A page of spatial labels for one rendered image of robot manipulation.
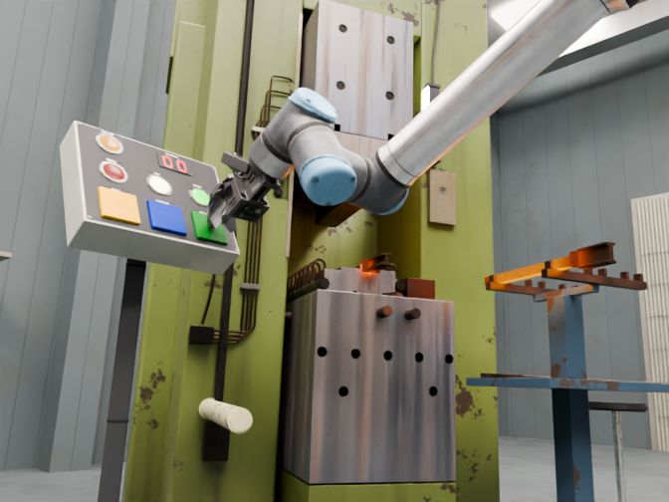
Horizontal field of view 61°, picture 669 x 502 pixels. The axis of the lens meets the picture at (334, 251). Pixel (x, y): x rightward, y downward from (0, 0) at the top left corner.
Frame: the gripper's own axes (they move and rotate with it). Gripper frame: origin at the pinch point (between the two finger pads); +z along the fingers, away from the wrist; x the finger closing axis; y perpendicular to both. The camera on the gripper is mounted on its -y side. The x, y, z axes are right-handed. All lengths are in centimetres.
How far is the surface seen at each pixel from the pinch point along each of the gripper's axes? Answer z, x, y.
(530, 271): -30, 67, 23
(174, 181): 2.0, -5.8, -11.5
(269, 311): 24.1, 31.6, 2.9
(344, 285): 3.9, 40.5, 7.1
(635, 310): 118, 821, -171
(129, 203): 1.2, -17.9, -0.2
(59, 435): 344, 100, -110
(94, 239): 6.4, -23.3, 6.2
